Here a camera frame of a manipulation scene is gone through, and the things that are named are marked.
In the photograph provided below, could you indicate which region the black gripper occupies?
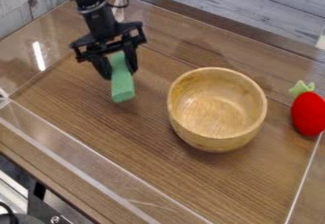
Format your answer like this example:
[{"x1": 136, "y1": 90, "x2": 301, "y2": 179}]
[{"x1": 70, "y1": 1, "x2": 146, "y2": 80}]

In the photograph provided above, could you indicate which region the green rectangular block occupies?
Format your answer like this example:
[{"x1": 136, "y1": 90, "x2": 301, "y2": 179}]
[{"x1": 112, "y1": 52, "x2": 137, "y2": 103}]

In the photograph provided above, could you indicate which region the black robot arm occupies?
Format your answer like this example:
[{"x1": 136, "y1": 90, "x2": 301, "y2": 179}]
[{"x1": 70, "y1": 0, "x2": 148, "y2": 80}]

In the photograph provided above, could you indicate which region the light wooden bowl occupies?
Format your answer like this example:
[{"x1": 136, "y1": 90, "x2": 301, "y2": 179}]
[{"x1": 166, "y1": 66, "x2": 268, "y2": 153}]

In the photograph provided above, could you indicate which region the red plush strawberry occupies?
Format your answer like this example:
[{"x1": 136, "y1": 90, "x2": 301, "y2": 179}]
[{"x1": 289, "y1": 80, "x2": 325, "y2": 136}]

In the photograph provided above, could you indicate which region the black metal table clamp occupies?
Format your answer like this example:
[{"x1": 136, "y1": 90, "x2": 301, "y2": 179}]
[{"x1": 27, "y1": 182, "x2": 74, "y2": 224}]

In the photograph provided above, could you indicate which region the clear acrylic corner bracket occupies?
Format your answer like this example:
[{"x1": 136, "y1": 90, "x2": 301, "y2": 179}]
[{"x1": 113, "y1": 0, "x2": 126, "y2": 22}]

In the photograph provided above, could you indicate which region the clear acrylic tray wall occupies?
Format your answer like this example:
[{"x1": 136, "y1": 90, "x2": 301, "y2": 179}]
[{"x1": 0, "y1": 91, "x2": 213, "y2": 224}]

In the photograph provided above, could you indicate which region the black cable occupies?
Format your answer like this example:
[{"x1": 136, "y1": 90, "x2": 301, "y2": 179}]
[{"x1": 0, "y1": 201, "x2": 18, "y2": 224}]

